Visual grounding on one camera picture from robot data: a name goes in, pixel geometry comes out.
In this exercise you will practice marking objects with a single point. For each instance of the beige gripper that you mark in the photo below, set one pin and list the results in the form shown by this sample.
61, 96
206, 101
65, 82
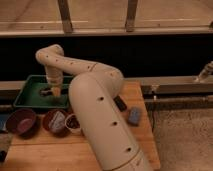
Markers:
55, 85

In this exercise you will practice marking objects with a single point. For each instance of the dark brush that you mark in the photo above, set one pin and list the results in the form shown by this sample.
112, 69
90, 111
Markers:
45, 92

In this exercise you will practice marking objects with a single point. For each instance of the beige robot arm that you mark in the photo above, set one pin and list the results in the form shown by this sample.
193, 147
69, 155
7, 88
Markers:
91, 94

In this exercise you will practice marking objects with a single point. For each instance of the green plastic tray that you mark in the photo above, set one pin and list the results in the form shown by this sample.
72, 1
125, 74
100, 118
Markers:
30, 95

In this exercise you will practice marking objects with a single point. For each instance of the maroon bowl with white item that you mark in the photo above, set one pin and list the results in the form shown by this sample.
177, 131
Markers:
54, 121

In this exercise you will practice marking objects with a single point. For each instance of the small white cup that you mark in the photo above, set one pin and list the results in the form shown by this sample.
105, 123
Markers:
72, 124

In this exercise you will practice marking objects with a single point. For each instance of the maroon bowl with purple item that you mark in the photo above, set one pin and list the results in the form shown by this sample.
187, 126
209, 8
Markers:
21, 121

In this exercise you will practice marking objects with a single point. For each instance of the black rectangular block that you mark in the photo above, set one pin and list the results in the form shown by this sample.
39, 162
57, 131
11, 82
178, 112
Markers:
120, 103

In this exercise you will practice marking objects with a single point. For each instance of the wooden board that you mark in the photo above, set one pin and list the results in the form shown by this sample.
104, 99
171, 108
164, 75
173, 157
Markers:
44, 152

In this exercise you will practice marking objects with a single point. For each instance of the blue sponge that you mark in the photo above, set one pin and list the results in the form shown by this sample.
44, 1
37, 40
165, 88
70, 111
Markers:
134, 116

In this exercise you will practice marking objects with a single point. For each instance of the left wooden post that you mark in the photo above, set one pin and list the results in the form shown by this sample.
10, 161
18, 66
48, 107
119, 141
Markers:
65, 16

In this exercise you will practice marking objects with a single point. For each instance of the wooden post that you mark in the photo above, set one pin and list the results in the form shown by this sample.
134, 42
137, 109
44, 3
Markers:
131, 14
65, 16

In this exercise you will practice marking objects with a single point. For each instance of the right wooden post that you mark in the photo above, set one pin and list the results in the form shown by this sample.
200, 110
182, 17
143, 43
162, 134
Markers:
131, 14

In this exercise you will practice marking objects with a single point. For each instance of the metal rail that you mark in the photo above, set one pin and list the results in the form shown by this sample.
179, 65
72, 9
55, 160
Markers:
158, 85

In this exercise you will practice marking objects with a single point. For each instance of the grey hose fitting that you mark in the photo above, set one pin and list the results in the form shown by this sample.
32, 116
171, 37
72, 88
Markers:
206, 71

